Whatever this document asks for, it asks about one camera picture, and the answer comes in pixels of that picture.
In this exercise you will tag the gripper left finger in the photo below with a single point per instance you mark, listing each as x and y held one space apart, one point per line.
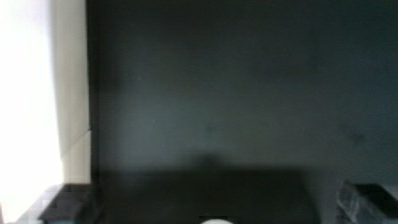
62 207

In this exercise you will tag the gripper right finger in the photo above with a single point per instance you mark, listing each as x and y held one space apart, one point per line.
366 204

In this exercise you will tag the white drawer case box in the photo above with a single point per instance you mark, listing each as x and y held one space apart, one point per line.
45 130

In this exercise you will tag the white front drawer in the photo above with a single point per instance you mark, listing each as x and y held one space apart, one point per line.
217 221

